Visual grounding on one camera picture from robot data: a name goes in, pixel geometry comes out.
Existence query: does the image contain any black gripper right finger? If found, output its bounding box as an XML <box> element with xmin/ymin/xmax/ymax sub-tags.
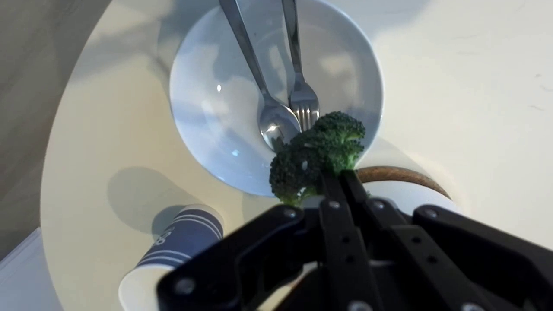
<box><xmin>340</xmin><ymin>170</ymin><xmax>553</xmax><ymax>311</ymax></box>

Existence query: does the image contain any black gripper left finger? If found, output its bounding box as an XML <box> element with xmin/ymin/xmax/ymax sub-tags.
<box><xmin>155</xmin><ymin>172</ymin><xmax>383</xmax><ymax>311</ymax></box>

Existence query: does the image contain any green broccoli floret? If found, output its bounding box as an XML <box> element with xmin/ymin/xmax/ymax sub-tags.
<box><xmin>267</xmin><ymin>111</ymin><xmax>367</xmax><ymax>208</ymax></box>

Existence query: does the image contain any white bowl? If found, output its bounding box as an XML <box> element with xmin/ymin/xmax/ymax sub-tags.
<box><xmin>167</xmin><ymin>0</ymin><xmax>385</xmax><ymax>199</ymax></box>

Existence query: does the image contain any blue striped paper cup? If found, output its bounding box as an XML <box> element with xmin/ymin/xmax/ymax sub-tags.
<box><xmin>117</xmin><ymin>206</ymin><xmax>224</xmax><ymax>311</ymax></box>

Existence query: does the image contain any metal spoon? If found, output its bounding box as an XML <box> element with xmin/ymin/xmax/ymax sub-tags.
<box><xmin>217</xmin><ymin>0</ymin><xmax>302</xmax><ymax>153</ymax></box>

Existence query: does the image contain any metal fork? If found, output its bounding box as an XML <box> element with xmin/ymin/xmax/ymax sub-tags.
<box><xmin>279</xmin><ymin>0</ymin><xmax>321</xmax><ymax>134</ymax></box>

